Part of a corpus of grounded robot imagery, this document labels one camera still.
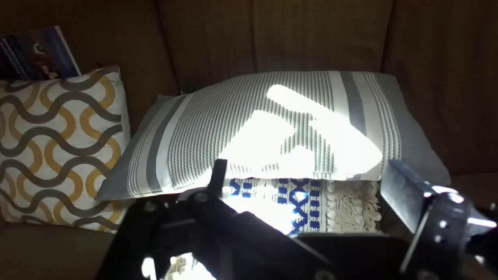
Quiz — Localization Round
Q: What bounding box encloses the gray striped pillow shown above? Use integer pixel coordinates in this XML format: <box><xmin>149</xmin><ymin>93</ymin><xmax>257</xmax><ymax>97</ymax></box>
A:
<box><xmin>95</xmin><ymin>68</ymin><xmax>453</xmax><ymax>202</ymax></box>

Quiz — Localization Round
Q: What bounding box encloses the purple book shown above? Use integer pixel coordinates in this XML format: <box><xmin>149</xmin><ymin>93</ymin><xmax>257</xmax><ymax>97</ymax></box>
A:
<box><xmin>0</xmin><ymin>24</ymin><xmax>82</xmax><ymax>82</ymax></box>

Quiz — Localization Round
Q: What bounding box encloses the white blue textured pillow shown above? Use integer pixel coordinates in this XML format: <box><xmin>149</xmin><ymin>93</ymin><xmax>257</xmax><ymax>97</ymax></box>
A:
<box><xmin>222</xmin><ymin>175</ymin><xmax>387</xmax><ymax>239</ymax></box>

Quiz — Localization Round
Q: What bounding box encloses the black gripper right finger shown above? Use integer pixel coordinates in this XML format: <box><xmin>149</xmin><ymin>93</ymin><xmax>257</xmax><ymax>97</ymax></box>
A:
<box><xmin>380</xmin><ymin>158</ymin><xmax>498</xmax><ymax>280</ymax></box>

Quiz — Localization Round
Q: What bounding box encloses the yellow gray wavy pillow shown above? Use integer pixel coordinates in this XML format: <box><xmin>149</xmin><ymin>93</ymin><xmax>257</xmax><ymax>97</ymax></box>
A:
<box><xmin>0</xmin><ymin>63</ymin><xmax>134</xmax><ymax>234</ymax></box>

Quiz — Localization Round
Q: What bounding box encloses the brown fabric sofa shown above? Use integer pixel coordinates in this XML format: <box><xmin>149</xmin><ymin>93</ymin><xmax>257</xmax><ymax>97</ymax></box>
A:
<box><xmin>0</xmin><ymin>0</ymin><xmax>498</xmax><ymax>280</ymax></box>

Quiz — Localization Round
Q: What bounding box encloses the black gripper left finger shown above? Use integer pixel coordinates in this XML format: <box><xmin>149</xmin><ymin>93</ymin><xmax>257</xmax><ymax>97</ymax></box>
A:
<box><xmin>98</xmin><ymin>158</ymin><xmax>230</xmax><ymax>280</ymax></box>

